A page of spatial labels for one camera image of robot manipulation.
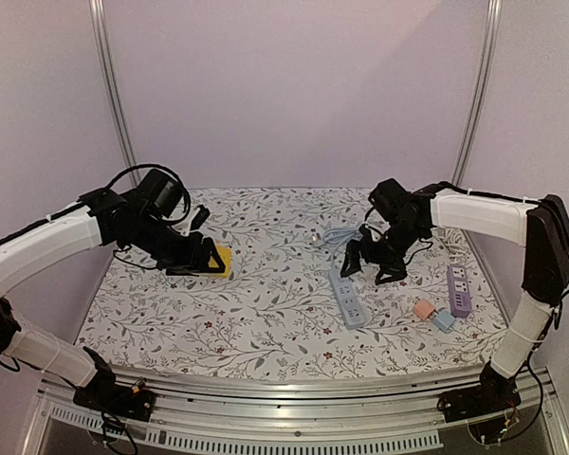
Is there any aluminium frame post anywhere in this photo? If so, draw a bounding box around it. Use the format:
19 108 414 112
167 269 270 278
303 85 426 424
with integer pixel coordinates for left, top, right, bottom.
451 0 503 186
88 0 138 168

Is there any floral patterned table mat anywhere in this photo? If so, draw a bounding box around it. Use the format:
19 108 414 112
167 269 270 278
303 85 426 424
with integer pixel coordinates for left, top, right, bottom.
77 188 506 381

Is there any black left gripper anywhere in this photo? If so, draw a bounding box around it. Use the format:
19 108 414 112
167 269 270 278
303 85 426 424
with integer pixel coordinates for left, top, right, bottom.
132 212 225 276

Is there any light blue plug adapter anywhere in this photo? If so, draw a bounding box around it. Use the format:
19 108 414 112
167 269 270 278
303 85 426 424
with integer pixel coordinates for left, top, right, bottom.
431 309 455 333

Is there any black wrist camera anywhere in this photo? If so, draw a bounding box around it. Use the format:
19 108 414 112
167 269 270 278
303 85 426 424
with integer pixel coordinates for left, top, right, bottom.
368 178 409 223
135 165 191 225

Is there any right aluminium frame post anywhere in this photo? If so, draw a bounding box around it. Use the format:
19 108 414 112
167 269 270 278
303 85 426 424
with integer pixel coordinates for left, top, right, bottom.
451 0 503 186

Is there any purple power strip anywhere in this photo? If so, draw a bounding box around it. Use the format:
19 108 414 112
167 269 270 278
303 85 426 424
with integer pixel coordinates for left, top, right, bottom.
447 264 472 319

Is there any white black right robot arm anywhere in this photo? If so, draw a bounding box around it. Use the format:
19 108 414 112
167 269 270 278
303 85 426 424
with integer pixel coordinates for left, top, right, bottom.
340 178 569 413

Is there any aluminium front rail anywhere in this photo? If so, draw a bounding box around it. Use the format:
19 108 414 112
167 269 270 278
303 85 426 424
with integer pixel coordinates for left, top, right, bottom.
24 367 569 454

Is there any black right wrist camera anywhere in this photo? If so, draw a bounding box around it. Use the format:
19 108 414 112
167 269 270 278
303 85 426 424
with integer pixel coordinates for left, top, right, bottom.
368 178 409 223

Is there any left aluminium frame post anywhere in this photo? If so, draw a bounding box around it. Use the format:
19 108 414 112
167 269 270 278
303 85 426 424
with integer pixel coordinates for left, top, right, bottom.
88 0 138 168

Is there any pink plug adapter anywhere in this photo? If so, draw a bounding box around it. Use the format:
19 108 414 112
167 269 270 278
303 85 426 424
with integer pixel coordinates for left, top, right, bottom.
413 299 435 321

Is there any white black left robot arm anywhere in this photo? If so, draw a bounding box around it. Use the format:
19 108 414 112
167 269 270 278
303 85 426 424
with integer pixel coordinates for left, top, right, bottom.
0 163 226 411

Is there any yellow cube socket adapter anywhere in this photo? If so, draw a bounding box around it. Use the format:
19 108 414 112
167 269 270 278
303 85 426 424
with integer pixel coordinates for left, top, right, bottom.
201 244 233 281

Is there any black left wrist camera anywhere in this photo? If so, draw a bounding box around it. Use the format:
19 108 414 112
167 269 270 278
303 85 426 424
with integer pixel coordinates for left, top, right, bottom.
135 165 191 225

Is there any white coiled cable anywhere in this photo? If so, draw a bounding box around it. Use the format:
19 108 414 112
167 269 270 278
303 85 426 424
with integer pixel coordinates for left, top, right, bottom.
440 227 466 262

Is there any blue power strip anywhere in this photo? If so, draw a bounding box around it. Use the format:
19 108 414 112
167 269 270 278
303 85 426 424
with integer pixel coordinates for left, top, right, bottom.
327 269 366 330

